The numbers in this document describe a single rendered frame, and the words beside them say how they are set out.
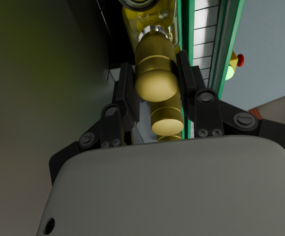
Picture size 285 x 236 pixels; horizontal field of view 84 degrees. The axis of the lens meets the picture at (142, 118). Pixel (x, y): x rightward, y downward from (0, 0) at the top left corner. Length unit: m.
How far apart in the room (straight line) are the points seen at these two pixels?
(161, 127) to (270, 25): 0.77
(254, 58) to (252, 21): 0.19
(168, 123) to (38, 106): 0.13
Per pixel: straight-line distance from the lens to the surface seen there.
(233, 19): 0.34
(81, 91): 0.26
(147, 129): 0.69
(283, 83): 1.18
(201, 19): 0.42
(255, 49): 0.93
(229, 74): 0.57
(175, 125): 0.16
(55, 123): 0.20
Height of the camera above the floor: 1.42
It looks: 36 degrees down
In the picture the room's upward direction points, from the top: 180 degrees counter-clockwise
